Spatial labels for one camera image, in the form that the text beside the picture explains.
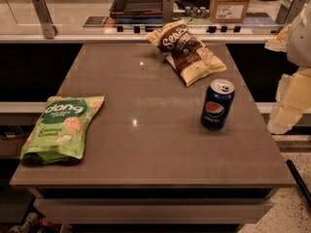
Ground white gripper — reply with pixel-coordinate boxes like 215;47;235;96
264;24;311;135

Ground blue Pepsi can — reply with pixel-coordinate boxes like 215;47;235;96
201;79;235;129

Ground brown Sea Salt chip bag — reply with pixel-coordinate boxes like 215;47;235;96
146;20;226;86

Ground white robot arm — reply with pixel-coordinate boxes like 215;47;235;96
264;1;311;134

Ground green Dang rice chip bag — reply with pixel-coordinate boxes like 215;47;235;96
20;96;105;164

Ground cardboard box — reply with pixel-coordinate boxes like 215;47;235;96
209;0;250;23

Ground black rod on floor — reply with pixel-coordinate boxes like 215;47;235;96
286;159;311;208

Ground grey tray with orange rim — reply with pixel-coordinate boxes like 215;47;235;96
110;0;162;17

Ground snack packets under table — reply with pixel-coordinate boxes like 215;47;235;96
7;213;59;233

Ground right metal glass bracket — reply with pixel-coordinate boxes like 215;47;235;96
276;0;306;25

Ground metal glass bracket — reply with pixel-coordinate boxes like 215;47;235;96
162;0;174;24
276;0;306;25
31;0;58;39

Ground middle metal glass bracket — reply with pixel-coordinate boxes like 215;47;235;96
162;0;174;24

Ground left metal glass bracket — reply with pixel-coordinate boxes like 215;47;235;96
31;0;58;39

